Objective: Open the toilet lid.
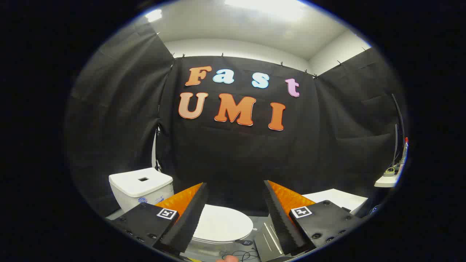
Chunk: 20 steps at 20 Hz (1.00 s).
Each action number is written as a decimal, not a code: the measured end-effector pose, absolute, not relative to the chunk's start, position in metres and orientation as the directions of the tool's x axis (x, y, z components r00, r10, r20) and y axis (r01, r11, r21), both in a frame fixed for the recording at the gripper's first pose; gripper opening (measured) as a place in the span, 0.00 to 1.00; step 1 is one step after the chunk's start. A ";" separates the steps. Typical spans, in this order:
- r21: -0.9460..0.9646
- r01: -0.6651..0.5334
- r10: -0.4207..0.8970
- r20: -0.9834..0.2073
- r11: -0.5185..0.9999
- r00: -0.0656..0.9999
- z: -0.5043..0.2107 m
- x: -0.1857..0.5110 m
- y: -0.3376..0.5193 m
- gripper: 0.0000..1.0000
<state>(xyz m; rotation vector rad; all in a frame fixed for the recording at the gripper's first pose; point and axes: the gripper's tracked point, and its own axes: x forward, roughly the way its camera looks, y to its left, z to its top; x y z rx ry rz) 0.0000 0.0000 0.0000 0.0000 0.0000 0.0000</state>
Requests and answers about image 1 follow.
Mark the white drawer cabinet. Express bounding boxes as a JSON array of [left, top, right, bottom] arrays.
[[254, 188, 369, 262]]

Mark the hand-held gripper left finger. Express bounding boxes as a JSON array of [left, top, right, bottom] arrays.
[[106, 182, 209, 255]]

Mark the thin black floor cable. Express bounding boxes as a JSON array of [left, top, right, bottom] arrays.
[[221, 249, 261, 262]]

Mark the white toilet lid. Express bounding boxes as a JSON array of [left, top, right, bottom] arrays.
[[191, 205, 254, 243]]

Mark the white toilet tank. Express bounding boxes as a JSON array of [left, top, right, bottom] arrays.
[[108, 167, 174, 213]]

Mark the small ceiling light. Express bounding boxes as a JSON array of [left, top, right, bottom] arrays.
[[145, 9, 163, 23]]

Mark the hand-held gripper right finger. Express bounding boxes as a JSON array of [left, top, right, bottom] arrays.
[[263, 180, 364, 257]]

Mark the black backdrop cloth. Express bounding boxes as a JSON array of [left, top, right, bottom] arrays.
[[66, 22, 406, 219]]

